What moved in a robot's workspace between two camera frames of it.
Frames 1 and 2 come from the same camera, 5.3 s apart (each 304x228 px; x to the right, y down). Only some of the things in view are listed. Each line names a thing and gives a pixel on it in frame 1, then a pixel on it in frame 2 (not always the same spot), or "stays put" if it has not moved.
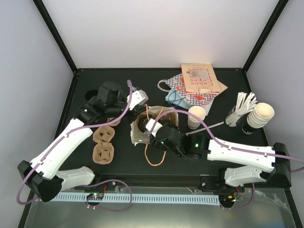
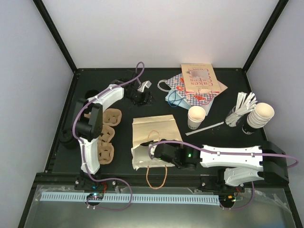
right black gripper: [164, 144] → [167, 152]
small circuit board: [95, 196] stays put
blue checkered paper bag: [175, 84] stays put
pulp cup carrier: [103, 152] stays put
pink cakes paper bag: [201, 78] stays put
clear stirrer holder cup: [232, 118] stays put
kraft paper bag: [162, 114] → [147, 130]
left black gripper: [137, 109] → [146, 99]
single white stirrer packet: [202, 129] stays put
